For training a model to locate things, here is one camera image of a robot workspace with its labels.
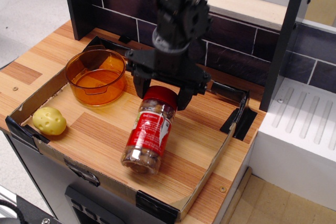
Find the orange transparent plastic pot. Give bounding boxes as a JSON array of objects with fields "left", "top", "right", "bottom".
[{"left": 65, "top": 45, "right": 127, "bottom": 106}]

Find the red-lidded basil spice bottle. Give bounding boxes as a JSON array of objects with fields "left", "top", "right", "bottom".
[{"left": 121, "top": 86, "right": 177, "bottom": 175}]

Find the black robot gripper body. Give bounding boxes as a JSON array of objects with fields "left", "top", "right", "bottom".
[{"left": 124, "top": 28, "right": 212, "bottom": 96}]

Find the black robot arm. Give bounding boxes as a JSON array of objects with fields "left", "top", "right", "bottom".
[{"left": 125, "top": 0, "right": 212, "bottom": 111}]

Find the white ridged sink drainboard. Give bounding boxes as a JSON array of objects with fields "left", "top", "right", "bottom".
[{"left": 249, "top": 78, "right": 335, "bottom": 210}]

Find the yellow toy potato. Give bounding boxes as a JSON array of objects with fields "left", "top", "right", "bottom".
[{"left": 33, "top": 107, "right": 67, "bottom": 135}]

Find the dark grey vertical post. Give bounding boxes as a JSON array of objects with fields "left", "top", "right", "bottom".
[{"left": 259, "top": 0, "right": 306, "bottom": 112}]

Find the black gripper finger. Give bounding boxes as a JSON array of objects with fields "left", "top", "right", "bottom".
[
  {"left": 133, "top": 75, "right": 151, "bottom": 99},
  {"left": 177, "top": 86, "right": 194, "bottom": 111}
]

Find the screw in table top right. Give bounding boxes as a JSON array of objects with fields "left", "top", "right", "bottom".
[{"left": 219, "top": 186, "right": 226, "bottom": 193}]

